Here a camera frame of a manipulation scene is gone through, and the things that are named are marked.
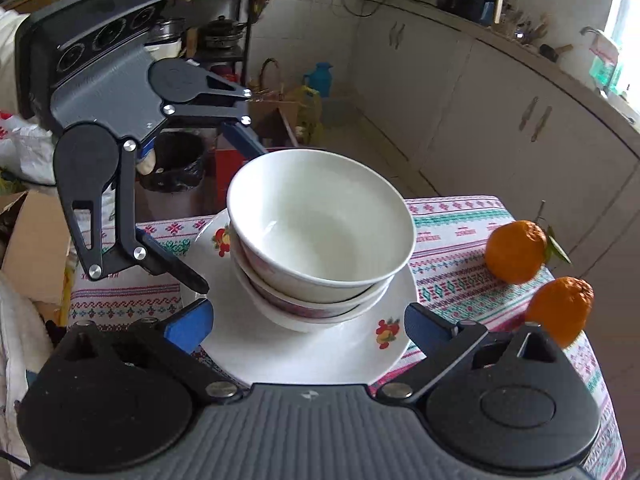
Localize white plate with stain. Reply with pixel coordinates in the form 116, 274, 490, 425
184, 212, 423, 386

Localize white bowl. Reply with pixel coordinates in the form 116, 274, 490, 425
227, 148, 416, 304
231, 243, 393, 320
233, 264, 393, 333

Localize white kitchen cabinets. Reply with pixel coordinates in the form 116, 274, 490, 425
349, 4, 640, 281

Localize red cardboard box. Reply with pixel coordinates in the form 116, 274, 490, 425
214, 148, 247, 208

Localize black trash bin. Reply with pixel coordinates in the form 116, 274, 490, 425
140, 130, 205, 193

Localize blue thermos jug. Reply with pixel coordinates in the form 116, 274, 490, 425
303, 62, 333, 98

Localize white red plastic bag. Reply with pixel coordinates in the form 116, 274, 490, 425
0, 112, 55, 186

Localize orange with leaf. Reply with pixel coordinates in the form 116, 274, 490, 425
484, 200, 572, 285

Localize black metal shelf rack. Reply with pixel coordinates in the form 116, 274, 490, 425
146, 0, 270, 84

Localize bumpy orange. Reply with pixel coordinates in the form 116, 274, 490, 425
524, 276, 594, 349

